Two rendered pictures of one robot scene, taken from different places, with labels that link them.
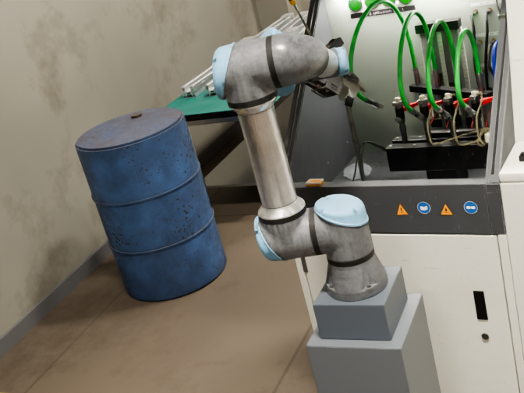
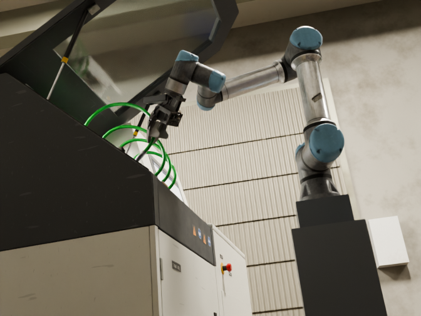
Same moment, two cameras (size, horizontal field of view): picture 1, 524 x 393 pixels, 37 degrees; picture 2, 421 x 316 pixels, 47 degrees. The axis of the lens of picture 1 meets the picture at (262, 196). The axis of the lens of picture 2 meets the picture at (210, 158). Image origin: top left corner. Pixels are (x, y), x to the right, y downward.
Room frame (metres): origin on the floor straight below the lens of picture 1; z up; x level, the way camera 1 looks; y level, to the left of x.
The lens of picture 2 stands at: (2.65, 1.26, 0.39)
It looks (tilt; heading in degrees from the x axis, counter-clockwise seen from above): 24 degrees up; 249
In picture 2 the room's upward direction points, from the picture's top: 6 degrees counter-clockwise
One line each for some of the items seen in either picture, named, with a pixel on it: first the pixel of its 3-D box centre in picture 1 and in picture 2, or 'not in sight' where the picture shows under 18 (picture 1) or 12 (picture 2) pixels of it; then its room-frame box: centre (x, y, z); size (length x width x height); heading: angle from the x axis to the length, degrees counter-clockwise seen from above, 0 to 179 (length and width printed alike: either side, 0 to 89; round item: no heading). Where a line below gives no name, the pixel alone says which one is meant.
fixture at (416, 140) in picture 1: (445, 161); not in sight; (2.29, -0.59, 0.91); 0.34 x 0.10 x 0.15; 56
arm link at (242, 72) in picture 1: (268, 155); (312, 94); (1.73, -0.04, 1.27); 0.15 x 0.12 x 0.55; 76
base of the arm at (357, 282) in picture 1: (353, 267); (318, 192); (1.70, -0.17, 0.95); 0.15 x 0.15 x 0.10
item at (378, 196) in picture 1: (386, 206); (183, 228); (2.16, -0.35, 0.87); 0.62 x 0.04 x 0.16; 56
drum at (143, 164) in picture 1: (153, 202); not in sight; (3.87, 0.56, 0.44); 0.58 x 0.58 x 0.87
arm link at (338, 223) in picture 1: (341, 225); (312, 162); (1.70, -0.16, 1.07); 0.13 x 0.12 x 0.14; 76
